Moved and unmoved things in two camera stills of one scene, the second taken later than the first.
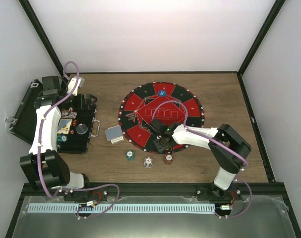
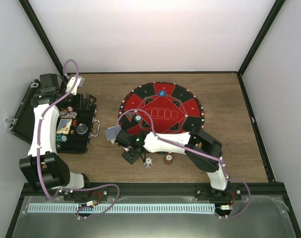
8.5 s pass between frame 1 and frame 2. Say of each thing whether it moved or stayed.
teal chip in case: stayed
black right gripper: moved
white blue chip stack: stayed
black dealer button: stayed
